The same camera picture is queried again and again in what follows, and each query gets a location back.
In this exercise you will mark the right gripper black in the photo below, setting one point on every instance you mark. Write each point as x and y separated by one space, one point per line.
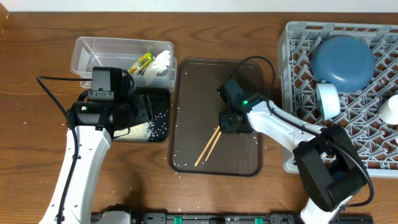
228 127

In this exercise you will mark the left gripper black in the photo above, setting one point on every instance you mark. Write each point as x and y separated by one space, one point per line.
143 114

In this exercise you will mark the wooden chopstick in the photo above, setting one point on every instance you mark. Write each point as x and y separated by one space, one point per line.
208 145
213 145

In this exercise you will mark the yellow green snack wrapper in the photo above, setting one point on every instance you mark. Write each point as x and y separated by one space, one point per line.
141 64

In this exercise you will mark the light blue small bowl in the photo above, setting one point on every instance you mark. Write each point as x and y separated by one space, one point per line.
329 100

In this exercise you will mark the dark blue plate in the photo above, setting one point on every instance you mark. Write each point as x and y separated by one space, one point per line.
345 62

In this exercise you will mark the white cup pink inside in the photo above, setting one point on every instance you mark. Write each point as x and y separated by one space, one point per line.
389 111

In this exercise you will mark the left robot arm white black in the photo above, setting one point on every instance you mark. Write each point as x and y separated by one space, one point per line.
111 104

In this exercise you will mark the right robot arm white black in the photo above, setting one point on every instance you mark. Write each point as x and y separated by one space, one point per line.
329 167

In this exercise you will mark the black waste tray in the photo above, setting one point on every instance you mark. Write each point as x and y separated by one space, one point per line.
159 98

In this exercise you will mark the clear plastic waste bin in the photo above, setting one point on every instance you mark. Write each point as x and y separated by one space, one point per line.
90 52

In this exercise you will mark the grey dishwasher rack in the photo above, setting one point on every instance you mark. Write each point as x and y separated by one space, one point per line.
374 140

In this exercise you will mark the pile of white rice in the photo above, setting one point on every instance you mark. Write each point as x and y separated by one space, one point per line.
152 131

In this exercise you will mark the brown serving tray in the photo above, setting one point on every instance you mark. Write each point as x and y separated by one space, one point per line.
197 105

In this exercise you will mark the crumpled white tissue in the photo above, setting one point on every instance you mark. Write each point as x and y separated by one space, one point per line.
158 66

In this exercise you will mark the black rail with green clips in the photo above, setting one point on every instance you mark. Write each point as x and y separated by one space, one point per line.
124 214

